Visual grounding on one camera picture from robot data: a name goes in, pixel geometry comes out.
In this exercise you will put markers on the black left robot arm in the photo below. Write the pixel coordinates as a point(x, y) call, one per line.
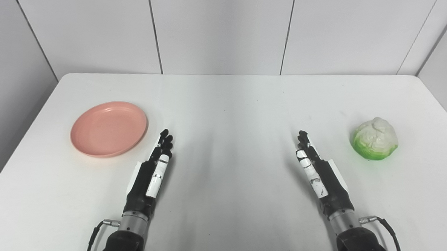
point(122, 243)

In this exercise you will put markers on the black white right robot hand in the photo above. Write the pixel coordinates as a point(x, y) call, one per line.
point(330, 183)

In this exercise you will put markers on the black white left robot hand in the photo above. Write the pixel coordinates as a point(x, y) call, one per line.
point(141, 186)

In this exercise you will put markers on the pink round plate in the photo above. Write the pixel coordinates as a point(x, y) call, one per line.
point(108, 130)

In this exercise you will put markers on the green white cabbage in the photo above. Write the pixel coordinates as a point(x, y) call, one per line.
point(375, 139)

